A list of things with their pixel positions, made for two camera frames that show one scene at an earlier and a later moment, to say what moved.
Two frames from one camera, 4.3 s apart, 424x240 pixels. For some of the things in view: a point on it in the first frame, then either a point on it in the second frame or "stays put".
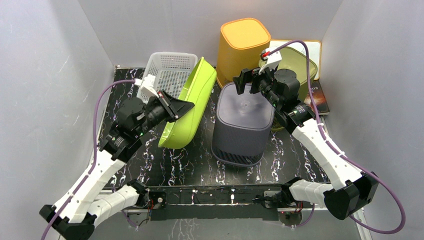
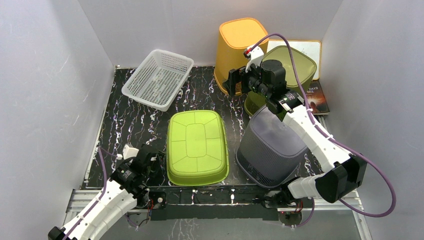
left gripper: [174, 108] to [157, 163]
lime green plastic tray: [179, 133] to [196, 148]
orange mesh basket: [240, 44] stays put
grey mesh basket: [243, 123] to [270, 153]
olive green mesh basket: [295, 59] stays put
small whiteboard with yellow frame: [314, 48] stays put
